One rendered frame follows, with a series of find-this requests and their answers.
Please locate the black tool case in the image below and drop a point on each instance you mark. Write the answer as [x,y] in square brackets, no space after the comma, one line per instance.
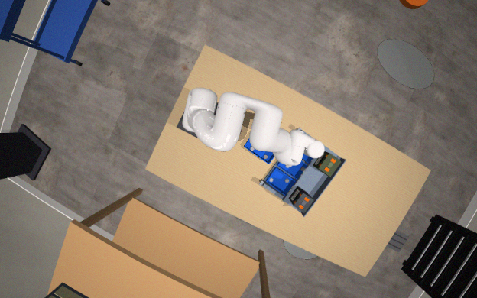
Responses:
[300,200]

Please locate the blue bin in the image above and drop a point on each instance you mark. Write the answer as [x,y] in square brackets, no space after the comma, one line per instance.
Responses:
[294,171]
[306,158]
[260,154]
[279,181]

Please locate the dark green tool case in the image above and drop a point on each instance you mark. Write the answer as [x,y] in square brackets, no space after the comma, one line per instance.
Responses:
[327,163]

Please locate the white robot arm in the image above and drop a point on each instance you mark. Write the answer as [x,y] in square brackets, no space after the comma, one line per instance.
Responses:
[264,135]

